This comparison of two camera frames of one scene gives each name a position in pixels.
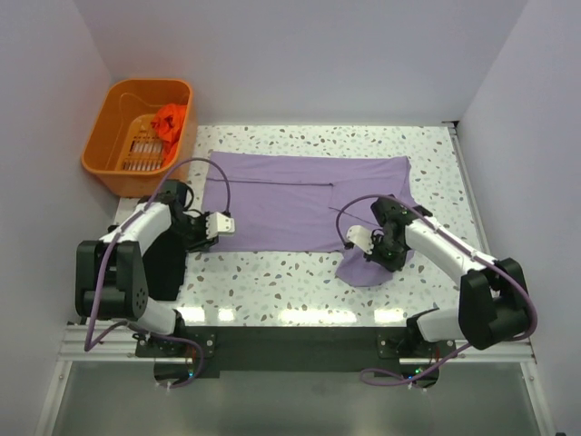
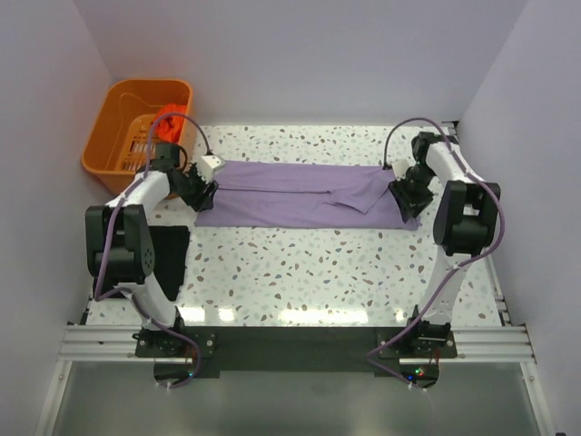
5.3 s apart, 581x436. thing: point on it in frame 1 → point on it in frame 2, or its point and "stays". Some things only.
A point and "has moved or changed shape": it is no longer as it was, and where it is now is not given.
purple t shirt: [304, 203] has moved or changed shape
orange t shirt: [168, 122] stays
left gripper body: [195, 233] → [192, 187]
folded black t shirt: [165, 264] stays
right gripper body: [391, 255] → [412, 189]
